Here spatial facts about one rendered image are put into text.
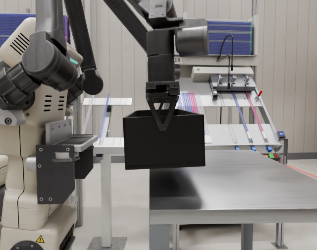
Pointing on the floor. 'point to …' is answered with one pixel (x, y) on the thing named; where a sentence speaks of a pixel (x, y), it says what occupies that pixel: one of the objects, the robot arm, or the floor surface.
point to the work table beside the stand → (231, 195)
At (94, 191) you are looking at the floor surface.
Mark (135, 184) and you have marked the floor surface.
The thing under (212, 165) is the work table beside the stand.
